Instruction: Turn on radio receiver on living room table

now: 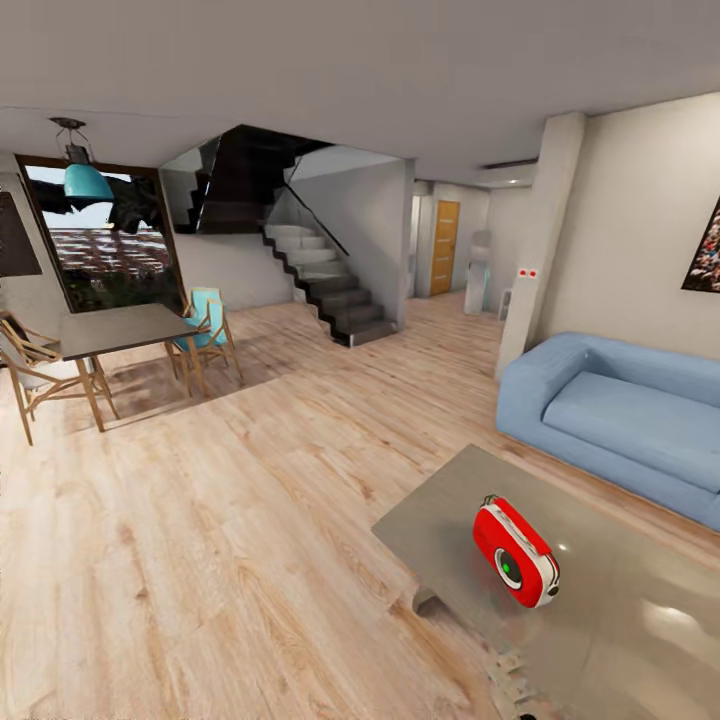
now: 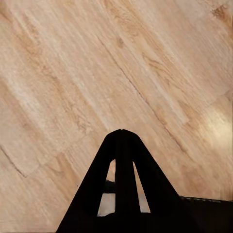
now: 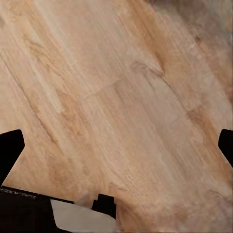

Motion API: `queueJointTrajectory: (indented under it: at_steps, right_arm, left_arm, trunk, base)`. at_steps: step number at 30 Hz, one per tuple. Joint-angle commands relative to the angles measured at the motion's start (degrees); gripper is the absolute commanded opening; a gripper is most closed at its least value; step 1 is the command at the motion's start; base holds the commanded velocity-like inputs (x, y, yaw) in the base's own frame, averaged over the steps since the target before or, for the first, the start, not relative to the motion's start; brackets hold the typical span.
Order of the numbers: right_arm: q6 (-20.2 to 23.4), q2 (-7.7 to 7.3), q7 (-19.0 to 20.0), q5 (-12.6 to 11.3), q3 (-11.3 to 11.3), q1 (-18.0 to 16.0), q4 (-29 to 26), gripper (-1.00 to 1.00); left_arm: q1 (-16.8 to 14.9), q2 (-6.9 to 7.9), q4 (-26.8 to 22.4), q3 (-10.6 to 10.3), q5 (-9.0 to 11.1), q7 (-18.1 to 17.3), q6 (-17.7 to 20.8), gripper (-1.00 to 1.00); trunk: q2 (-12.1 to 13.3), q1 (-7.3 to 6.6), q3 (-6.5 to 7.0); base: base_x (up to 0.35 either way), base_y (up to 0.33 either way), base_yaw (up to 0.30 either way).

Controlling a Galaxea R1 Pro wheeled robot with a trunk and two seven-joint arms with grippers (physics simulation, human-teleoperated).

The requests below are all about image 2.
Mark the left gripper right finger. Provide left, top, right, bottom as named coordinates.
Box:
left=122, top=129, right=203, bottom=233

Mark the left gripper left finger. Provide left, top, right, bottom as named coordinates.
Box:
left=56, top=129, right=129, bottom=233

